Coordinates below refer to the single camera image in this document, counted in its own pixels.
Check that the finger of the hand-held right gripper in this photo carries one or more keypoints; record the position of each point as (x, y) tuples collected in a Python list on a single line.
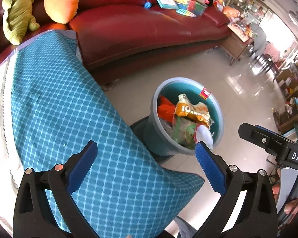
[(264, 129), (258, 136)]

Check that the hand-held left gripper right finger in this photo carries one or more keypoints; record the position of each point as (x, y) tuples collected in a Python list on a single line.
[(209, 171)]

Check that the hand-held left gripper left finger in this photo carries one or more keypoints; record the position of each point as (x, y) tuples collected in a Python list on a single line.
[(82, 168)]

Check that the green snack packet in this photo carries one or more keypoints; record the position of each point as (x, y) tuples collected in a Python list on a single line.
[(182, 131)]

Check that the teal grey waste bin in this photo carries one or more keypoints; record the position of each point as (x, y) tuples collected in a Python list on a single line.
[(213, 109)]

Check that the person's right hand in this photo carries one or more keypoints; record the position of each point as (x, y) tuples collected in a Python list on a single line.
[(294, 206)]

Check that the teal and beige tablecloth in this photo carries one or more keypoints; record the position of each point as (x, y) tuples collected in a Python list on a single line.
[(64, 104)]

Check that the wooden side table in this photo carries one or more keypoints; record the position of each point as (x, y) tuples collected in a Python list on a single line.
[(236, 44)]

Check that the glass display cabinet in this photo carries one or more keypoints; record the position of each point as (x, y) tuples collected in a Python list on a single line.
[(248, 0)]

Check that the red leather sofa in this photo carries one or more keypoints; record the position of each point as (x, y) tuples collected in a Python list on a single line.
[(139, 34)]

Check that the orange carrot plush toy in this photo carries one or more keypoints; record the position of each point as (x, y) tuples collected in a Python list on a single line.
[(60, 2)]

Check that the green dinosaur plush toy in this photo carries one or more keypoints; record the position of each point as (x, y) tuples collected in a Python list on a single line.
[(17, 12)]

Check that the blue toy wheel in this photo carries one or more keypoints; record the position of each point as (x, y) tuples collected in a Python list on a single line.
[(147, 5)]

